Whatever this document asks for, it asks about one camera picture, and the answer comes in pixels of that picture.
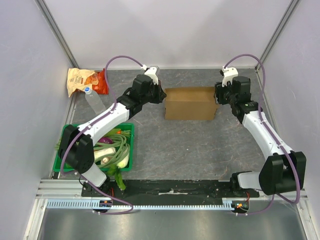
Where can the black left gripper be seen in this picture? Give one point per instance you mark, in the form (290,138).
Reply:
(161,94)

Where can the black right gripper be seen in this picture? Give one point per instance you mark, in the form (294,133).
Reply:
(219,93)

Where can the brown cardboard box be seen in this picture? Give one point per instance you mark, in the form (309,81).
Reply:
(190,104)

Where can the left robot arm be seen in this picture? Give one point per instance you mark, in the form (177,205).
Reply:
(77,143)

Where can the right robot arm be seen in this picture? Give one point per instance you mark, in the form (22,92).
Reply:
(284,169)

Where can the red chip bag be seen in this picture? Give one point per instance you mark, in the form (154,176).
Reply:
(98,83)

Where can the clear plastic water bottle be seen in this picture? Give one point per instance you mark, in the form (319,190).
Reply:
(94,100)

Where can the green long beans bundle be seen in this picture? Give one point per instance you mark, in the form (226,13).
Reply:
(120,140)

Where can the purple red onion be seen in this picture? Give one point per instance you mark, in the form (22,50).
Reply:
(105,140)

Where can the beige chip bag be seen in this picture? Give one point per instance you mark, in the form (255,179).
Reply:
(78,80)

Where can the white green bok choy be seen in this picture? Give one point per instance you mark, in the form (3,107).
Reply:
(108,156)

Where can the green leafy lettuce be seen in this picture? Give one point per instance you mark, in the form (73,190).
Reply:
(115,172)

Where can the green plastic crate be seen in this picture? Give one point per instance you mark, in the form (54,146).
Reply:
(126,126)

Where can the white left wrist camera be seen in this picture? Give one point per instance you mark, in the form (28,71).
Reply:
(150,75)

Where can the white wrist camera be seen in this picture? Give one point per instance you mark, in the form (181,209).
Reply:
(150,75)
(228,74)

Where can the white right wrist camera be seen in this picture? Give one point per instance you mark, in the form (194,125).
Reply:
(228,74)

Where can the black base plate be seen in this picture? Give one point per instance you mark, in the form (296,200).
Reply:
(173,191)

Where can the light blue cable duct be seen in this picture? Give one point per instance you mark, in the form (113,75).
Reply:
(106,204)

